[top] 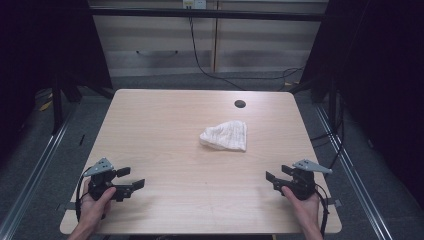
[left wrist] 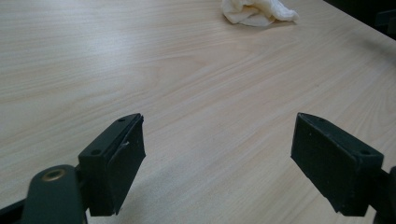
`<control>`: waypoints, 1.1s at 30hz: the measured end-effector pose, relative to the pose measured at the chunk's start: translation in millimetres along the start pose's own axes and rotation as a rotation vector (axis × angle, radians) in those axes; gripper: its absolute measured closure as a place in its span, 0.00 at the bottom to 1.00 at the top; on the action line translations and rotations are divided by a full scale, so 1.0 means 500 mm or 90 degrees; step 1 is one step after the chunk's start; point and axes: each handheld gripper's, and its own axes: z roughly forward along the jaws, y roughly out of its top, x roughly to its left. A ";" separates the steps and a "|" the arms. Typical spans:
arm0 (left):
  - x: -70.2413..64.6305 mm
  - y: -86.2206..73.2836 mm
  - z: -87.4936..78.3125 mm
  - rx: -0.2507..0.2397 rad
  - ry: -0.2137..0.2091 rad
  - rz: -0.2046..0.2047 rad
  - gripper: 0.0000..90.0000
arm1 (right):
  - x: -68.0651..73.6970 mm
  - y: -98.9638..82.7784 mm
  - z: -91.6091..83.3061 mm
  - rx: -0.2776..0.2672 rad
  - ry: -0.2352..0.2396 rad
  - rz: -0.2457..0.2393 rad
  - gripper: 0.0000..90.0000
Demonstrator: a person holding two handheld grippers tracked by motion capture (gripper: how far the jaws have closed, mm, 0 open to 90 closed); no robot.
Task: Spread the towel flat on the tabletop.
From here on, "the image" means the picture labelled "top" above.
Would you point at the person's right hand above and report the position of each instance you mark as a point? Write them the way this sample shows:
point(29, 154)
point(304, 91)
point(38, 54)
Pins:
point(308, 211)

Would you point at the dark curtain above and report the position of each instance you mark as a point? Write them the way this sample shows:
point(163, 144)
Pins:
point(383, 83)

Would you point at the white cloth with pink prints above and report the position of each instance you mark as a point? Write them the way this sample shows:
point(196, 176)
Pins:
point(226, 136)

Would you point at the white wall power outlet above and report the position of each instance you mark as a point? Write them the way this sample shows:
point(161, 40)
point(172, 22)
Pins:
point(194, 4)

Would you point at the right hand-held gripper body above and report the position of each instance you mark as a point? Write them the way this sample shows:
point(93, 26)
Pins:
point(303, 183)

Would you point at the person's left hand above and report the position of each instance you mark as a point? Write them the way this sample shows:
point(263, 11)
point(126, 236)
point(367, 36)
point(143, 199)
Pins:
point(95, 210)

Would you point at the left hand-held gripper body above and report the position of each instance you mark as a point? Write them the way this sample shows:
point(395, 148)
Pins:
point(100, 181)

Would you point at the yellow floor object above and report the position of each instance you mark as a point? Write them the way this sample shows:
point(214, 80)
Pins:
point(45, 106)

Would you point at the black horizontal metal bar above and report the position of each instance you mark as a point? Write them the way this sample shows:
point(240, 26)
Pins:
point(206, 14)

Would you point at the black metal stand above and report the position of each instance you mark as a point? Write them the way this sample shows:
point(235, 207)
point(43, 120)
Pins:
point(57, 106)

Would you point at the grey metal floor rail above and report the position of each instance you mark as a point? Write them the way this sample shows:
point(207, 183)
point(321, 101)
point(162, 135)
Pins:
point(356, 180)
point(36, 166)

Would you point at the small black floor object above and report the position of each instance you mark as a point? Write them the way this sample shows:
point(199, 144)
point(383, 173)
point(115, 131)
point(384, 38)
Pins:
point(82, 139)

